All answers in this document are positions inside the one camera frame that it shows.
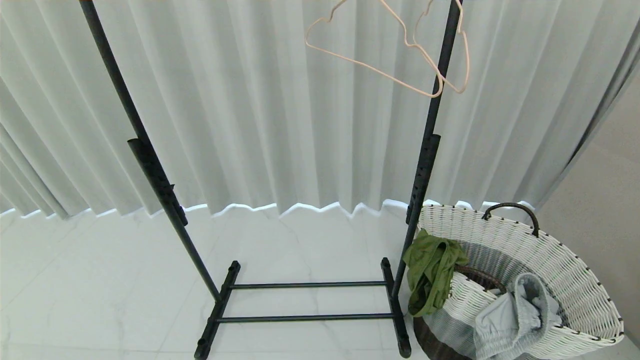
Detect pink clothes hanger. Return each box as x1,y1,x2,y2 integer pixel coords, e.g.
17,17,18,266
413,0,471,95
305,0,445,99

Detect green printed t-shirt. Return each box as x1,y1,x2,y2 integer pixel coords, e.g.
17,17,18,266
402,229,470,318

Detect pale grey shorts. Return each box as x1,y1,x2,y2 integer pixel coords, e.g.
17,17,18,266
473,272,563,360

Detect black clothes rack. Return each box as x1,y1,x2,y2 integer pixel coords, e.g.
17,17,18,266
79,0,463,360

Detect white laundry basket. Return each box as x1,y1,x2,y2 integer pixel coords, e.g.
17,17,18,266
413,202,626,360

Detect white curtain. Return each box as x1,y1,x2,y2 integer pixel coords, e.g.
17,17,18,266
0,0,640,221

